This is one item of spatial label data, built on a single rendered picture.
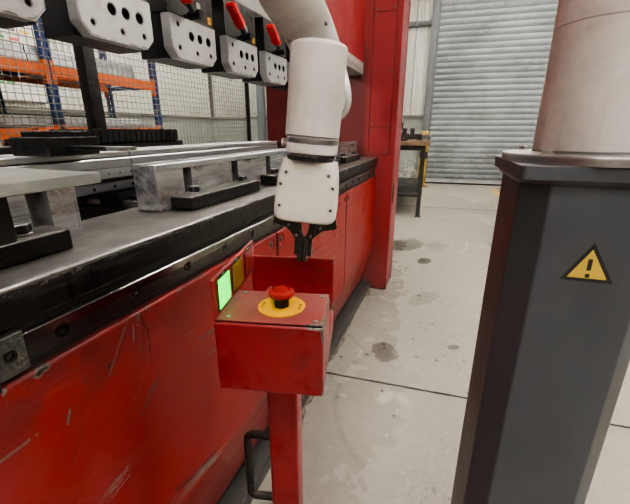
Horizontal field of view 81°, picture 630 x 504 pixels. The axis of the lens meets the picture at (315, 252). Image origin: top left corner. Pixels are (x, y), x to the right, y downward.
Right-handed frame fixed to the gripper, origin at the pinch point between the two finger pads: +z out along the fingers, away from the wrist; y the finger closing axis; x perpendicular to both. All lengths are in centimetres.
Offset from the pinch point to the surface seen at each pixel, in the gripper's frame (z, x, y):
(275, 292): 3.6, -11.1, -2.2
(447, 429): 80, 52, 51
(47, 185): -13.7, -32.6, -17.1
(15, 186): -13.9, -34.9, -17.7
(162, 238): -0.4, -4.9, -22.9
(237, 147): -9, 89, -41
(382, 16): -80, 176, 11
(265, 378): 15.9, -15.1, -2.2
